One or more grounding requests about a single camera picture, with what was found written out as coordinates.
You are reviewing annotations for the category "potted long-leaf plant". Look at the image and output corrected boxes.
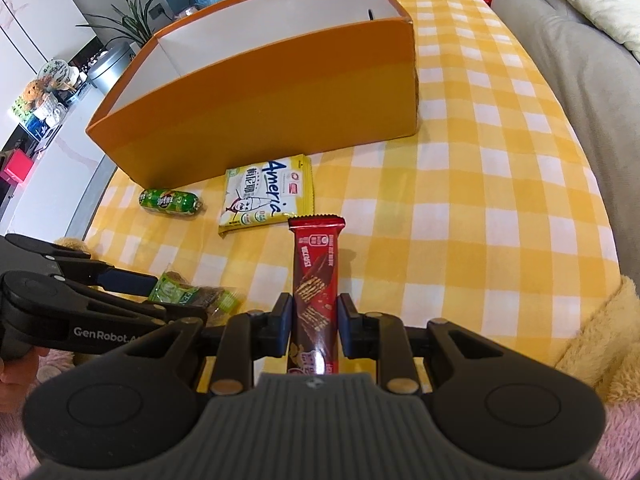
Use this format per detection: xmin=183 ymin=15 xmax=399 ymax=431
xmin=76 ymin=0 xmax=156 ymax=48

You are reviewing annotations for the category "beige sofa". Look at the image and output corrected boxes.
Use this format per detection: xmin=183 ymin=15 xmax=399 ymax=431
xmin=492 ymin=0 xmax=639 ymax=282

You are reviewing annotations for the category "silver trash can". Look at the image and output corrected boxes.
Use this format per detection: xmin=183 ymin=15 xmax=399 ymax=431
xmin=87 ymin=42 xmax=136 ymax=96

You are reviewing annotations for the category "pink fluffy rug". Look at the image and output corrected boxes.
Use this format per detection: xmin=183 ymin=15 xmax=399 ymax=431
xmin=1 ymin=350 xmax=639 ymax=479

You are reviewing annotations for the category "yellow Ameria snack packet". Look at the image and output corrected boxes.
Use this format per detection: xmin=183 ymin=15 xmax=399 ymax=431
xmin=218 ymin=155 xmax=314 ymax=235

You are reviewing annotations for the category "person's left hand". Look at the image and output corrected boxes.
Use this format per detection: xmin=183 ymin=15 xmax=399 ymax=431
xmin=0 ymin=347 xmax=50 ymax=413

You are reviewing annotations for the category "green raisin bag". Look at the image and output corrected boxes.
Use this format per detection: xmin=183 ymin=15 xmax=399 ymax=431
xmin=148 ymin=271 xmax=244 ymax=327

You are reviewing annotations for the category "yellow plush blanket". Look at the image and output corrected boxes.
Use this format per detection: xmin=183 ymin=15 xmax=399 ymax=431
xmin=555 ymin=276 xmax=639 ymax=411

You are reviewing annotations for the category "red chocolate wafer bar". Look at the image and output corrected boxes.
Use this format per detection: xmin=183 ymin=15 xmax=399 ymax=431
xmin=288 ymin=214 xmax=346 ymax=375

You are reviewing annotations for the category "green sausage snack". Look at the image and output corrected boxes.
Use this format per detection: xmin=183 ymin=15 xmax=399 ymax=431
xmin=138 ymin=188 xmax=202 ymax=216

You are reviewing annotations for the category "orange cardboard box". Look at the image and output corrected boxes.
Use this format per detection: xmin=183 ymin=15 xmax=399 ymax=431
xmin=87 ymin=0 xmax=419 ymax=188

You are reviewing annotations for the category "red box on console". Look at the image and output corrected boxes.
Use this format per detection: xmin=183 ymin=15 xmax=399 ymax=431
xmin=0 ymin=148 xmax=32 ymax=185

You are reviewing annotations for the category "teddy bear toy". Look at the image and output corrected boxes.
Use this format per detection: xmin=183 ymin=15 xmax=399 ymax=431
xmin=22 ymin=79 xmax=48 ymax=110

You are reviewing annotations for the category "yellow checkered tablecloth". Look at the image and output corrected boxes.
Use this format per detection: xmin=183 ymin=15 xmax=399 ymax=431
xmin=88 ymin=0 xmax=620 ymax=364

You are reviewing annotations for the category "white tv console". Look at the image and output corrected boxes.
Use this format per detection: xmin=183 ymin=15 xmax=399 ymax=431
xmin=1 ymin=86 xmax=116 ymax=242

